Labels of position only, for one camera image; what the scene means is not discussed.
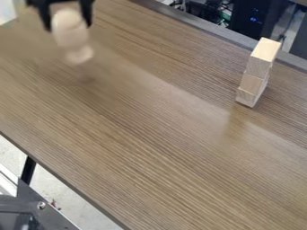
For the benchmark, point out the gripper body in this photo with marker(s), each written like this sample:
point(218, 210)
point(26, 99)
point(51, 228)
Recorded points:
point(60, 1)

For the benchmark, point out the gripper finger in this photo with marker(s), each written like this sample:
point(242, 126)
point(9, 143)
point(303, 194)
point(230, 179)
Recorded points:
point(45, 18)
point(86, 13)

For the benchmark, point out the black computer case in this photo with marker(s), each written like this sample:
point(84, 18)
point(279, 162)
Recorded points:
point(256, 16)

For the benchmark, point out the black metal stand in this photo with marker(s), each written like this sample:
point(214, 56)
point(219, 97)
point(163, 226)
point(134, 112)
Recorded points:
point(28, 209)

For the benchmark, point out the wooden block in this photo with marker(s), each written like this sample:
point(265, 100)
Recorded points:
point(262, 58)
point(252, 84)
point(247, 98)

